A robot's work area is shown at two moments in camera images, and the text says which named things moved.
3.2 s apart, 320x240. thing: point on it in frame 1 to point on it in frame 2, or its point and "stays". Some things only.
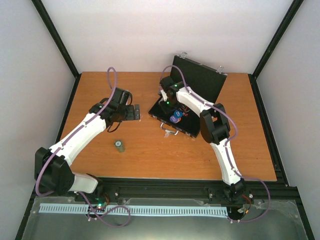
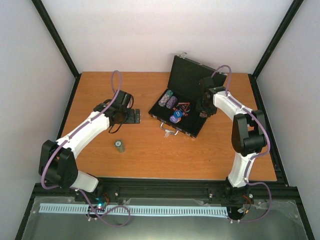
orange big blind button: x=174 y=119 stays
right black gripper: x=167 y=110 to x=211 y=112
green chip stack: x=118 y=144 stays
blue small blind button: x=178 y=114 stays
